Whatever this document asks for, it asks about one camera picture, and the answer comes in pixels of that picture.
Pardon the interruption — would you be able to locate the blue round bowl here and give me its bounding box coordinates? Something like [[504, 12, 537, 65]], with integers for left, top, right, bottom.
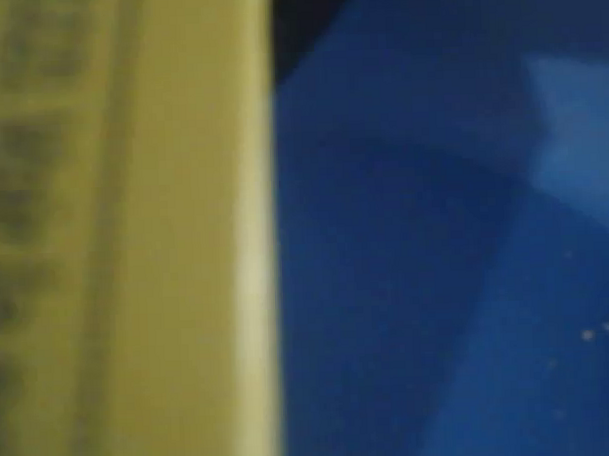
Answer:
[[269, 0, 609, 456]]

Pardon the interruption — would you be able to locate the yellow rectangular block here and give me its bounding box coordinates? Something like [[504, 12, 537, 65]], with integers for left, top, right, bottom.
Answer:
[[0, 0, 290, 456]]

